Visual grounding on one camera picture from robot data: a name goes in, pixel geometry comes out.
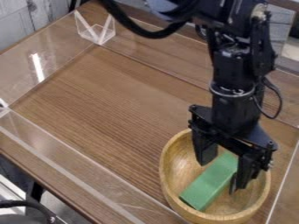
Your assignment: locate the clear acrylic tray wall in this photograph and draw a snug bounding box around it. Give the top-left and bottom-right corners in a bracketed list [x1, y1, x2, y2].
[0, 99, 190, 224]

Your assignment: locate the black table leg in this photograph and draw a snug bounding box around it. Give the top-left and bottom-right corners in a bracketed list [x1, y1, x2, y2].
[26, 181, 44, 219]

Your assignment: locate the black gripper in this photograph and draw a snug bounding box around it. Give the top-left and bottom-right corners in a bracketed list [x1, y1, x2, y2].
[190, 87, 278, 195]

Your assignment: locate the green rectangular block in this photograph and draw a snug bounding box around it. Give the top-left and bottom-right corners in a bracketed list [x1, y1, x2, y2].
[179, 152, 239, 211]

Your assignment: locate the brown wooden bowl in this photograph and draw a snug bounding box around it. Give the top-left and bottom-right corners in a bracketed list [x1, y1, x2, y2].
[159, 129, 271, 224]

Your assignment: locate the black cable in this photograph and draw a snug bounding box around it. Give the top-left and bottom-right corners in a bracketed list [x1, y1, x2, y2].
[98, 0, 196, 39]

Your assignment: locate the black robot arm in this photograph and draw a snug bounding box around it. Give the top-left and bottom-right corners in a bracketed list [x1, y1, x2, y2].
[148, 0, 278, 192]

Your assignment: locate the clear acrylic corner bracket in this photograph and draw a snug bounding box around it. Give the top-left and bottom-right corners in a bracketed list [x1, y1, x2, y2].
[74, 10, 116, 46]

